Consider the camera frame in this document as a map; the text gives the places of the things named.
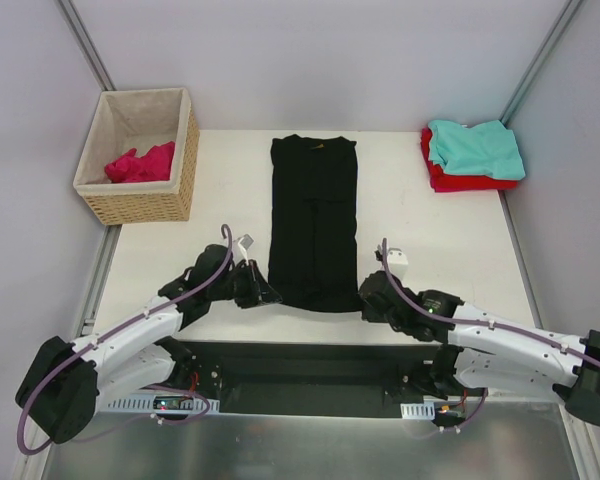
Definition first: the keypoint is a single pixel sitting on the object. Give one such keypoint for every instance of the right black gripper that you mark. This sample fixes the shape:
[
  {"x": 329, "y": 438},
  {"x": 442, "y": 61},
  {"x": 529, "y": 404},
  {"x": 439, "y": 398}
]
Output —
[{"x": 376, "y": 298}]

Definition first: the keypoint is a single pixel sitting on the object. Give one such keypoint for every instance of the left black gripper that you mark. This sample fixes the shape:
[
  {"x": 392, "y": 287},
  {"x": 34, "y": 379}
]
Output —
[{"x": 252, "y": 285}]

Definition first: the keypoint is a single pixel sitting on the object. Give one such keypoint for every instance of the black t shirt with flower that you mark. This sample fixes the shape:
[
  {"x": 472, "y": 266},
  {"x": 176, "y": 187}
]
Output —
[{"x": 313, "y": 250}]

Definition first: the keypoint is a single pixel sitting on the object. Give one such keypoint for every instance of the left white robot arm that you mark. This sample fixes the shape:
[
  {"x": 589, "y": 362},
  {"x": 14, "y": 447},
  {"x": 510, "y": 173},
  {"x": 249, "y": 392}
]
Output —
[{"x": 68, "y": 382}]

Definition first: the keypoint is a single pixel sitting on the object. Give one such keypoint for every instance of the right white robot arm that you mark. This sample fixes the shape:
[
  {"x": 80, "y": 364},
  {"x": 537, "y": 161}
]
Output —
[{"x": 481, "y": 351}]

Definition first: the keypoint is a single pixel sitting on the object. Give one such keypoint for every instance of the red folded t shirt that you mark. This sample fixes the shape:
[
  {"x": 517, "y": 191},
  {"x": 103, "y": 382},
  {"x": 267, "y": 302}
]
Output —
[{"x": 441, "y": 182}]

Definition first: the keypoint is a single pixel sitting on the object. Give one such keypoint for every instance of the magenta t shirt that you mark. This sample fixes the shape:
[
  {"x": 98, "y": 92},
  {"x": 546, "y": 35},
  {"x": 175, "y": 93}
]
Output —
[{"x": 153, "y": 166}]

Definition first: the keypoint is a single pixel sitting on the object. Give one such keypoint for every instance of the wicker basket with liner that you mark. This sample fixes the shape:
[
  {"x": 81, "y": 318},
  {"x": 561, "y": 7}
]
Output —
[{"x": 139, "y": 120}]

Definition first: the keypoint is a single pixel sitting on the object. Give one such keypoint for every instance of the teal folded t shirt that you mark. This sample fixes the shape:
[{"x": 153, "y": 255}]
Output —
[{"x": 488, "y": 149}]

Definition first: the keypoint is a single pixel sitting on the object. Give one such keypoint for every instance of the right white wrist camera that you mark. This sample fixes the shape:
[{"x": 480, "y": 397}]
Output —
[{"x": 396, "y": 260}]

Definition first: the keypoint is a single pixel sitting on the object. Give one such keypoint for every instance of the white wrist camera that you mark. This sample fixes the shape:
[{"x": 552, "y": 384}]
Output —
[
  {"x": 396, "y": 260},
  {"x": 241, "y": 247}
]

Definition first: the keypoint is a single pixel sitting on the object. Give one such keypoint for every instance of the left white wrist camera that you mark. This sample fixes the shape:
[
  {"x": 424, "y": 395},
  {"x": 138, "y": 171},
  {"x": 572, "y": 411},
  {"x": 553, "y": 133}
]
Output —
[{"x": 241, "y": 247}]

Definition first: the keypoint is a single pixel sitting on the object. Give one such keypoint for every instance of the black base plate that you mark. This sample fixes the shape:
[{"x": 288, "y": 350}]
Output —
[{"x": 356, "y": 381}]

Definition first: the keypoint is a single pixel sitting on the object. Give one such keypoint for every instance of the right grey cable duct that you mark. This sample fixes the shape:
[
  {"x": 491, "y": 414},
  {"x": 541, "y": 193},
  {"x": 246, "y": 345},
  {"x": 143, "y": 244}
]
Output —
[{"x": 430, "y": 410}]

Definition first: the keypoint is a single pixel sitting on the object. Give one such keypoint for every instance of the grey cable duct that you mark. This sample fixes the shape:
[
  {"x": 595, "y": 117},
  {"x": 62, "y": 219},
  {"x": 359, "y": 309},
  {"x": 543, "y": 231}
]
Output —
[
  {"x": 430, "y": 410},
  {"x": 146, "y": 403}
]

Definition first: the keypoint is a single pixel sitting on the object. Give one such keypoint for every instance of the aluminium rail frame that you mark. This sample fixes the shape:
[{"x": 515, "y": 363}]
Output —
[{"x": 528, "y": 395}]

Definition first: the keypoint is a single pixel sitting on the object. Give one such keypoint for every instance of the left grey cable duct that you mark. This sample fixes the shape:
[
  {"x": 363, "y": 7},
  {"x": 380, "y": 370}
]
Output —
[{"x": 146, "y": 403}]

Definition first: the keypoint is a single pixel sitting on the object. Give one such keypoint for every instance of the left corner aluminium post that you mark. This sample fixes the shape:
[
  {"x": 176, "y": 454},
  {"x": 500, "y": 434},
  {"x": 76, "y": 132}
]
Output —
[{"x": 76, "y": 25}]

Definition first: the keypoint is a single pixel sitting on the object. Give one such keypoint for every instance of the corner aluminium post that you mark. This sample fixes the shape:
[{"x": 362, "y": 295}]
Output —
[
  {"x": 547, "y": 48},
  {"x": 76, "y": 25}
]

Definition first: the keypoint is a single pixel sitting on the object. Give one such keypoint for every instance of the right corner aluminium post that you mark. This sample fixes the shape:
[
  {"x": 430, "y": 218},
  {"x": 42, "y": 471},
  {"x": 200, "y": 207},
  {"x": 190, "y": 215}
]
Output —
[{"x": 547, "y": 48}]

